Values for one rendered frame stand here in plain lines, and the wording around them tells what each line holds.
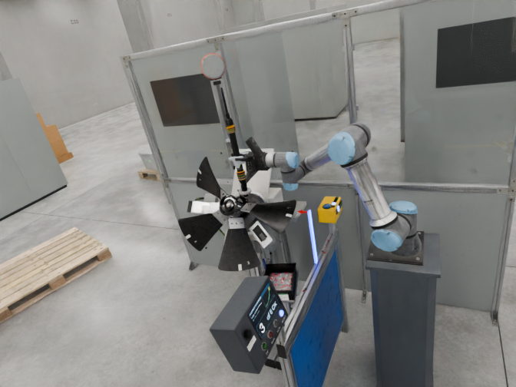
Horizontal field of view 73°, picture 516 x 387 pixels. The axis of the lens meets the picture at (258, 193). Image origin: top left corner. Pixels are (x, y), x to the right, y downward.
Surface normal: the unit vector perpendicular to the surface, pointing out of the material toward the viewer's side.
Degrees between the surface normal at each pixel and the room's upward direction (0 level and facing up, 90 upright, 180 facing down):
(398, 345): 90
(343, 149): 85
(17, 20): 90
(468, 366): 0
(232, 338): 90
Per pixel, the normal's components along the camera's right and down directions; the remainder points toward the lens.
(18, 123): 0.88, 0.04
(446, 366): -0.18, -0.88
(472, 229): -0.43, 0.47
